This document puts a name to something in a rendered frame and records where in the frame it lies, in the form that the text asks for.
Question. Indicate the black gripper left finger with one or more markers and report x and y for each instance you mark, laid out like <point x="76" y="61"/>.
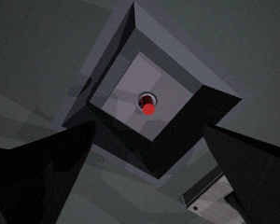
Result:
<point x="36" y="178"/>

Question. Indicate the red peg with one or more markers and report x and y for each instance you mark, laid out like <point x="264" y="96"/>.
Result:
<point x="147" y="105"/>

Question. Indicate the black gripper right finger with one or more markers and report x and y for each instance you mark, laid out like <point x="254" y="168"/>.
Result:
<point x="252" y="168"/>

